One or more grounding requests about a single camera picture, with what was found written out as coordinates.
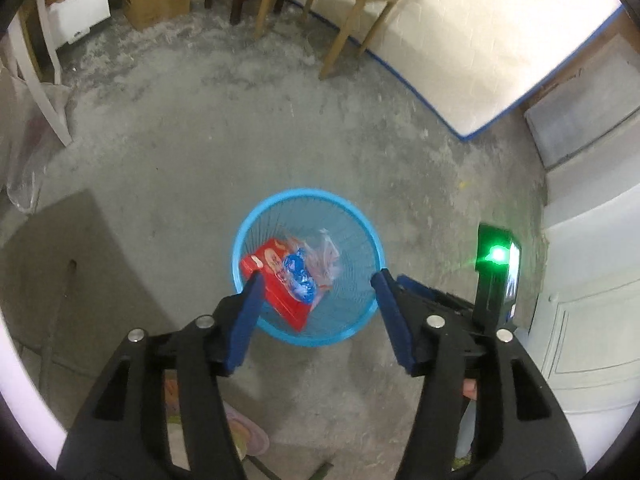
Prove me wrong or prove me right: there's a clear plastic bag in basket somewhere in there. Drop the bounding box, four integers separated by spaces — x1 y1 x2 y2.
286 229 342 289

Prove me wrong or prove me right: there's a white mattress blue trim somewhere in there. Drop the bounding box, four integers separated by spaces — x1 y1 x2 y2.
367 0 622 139

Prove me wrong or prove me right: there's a red snack bag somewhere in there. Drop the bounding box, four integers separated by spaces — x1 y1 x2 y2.
239 237 329 332

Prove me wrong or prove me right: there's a blue mesh trash basket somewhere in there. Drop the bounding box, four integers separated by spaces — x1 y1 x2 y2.
231 188 386 347

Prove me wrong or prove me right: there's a blue wrapper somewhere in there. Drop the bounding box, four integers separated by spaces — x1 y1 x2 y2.
283 248 318 306

